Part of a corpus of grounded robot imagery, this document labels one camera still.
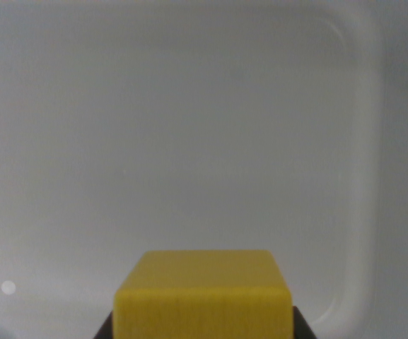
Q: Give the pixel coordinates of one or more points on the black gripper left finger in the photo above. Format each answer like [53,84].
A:
[105,329]

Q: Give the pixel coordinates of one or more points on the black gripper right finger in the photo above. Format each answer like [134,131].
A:
[301,326]

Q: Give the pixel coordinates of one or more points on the yellow cube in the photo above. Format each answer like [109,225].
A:
[203,300]

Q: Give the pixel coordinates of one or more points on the grey plastic bin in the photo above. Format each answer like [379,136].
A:
[175,123]

